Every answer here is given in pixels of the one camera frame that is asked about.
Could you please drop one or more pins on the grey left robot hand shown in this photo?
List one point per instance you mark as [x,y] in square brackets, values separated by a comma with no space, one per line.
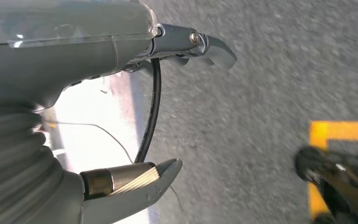
[58,46]

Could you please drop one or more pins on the yellow floor tape square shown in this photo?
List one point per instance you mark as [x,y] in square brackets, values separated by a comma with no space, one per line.
[318,133]

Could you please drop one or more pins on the black caster leg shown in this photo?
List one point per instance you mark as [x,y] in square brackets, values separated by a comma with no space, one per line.
[308,164]

